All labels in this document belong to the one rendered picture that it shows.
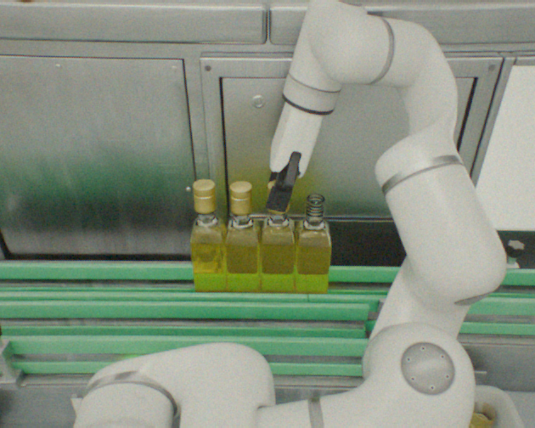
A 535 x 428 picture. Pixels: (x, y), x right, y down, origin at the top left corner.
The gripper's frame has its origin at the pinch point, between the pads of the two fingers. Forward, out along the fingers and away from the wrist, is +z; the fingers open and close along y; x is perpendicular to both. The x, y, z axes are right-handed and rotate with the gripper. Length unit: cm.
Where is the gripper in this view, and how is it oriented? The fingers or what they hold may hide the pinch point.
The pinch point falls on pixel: (278, 190)
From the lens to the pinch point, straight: 75.8
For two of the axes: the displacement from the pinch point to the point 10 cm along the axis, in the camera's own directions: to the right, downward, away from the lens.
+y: -0.3, 5.7, -8.2
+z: -2.6, 7.9, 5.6
